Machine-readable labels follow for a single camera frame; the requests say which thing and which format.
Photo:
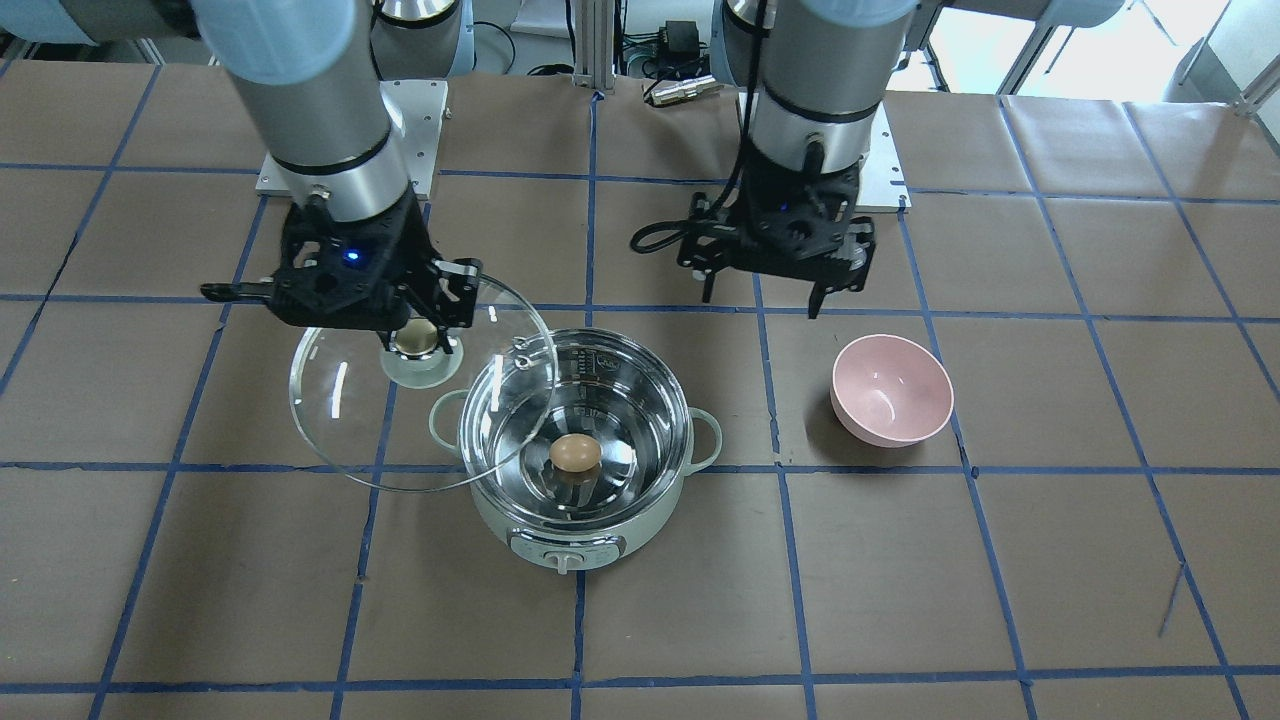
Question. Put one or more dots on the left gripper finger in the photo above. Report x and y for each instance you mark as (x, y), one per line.
(818, 295)
(708, 283)

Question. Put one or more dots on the aluminium frame post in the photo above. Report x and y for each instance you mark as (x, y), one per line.
(593, 30)

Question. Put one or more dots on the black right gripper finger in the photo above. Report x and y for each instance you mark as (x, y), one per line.
(389, 340)
(452, 314)

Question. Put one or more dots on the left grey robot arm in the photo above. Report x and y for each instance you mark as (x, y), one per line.
(815, 77)

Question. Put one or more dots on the glass pot lid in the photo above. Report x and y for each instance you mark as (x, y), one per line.
(427, 421)

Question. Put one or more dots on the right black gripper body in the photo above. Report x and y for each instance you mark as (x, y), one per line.
(412, 252)

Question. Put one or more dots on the light green cooking pot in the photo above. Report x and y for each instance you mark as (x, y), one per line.
(622, 394)

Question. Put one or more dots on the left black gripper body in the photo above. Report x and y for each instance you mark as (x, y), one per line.
(849, 202)

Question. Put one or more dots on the brown egg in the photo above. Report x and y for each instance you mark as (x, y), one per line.
(575, 453)

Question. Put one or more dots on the pink bowl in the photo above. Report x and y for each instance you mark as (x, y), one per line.
(890, 392)

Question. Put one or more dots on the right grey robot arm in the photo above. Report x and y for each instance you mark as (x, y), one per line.
(304, 70)

